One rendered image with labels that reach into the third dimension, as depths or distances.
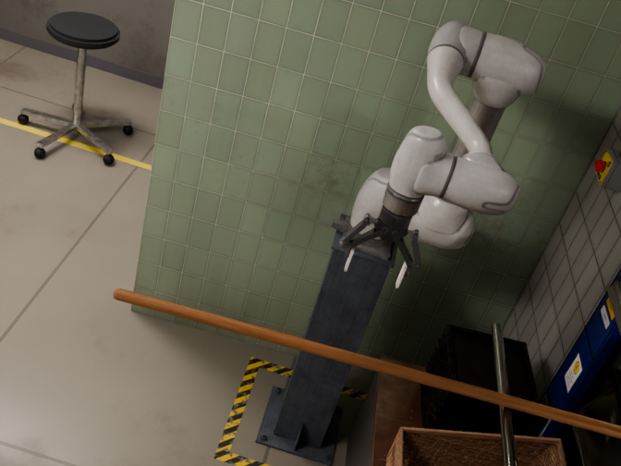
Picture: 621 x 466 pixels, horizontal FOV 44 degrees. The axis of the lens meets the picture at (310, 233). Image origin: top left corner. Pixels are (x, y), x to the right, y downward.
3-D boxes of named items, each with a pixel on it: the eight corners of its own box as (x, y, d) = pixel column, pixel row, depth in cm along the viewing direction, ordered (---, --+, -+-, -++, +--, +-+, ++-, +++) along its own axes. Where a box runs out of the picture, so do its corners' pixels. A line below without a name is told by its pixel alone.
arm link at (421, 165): (383, 190, 176) (437, 210, 176) (405, 131, 168) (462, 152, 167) (388, 169, 185) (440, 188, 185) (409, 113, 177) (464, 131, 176)
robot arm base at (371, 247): (334, 214, 275) (339, 201, 272) (395, 232, 275) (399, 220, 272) (326, 241, 260) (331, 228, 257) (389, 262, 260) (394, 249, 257)
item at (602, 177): (614, 177, 258) (628, 153, 252) (620, 193, 250) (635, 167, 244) (593, 172, 258) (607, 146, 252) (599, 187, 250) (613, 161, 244)
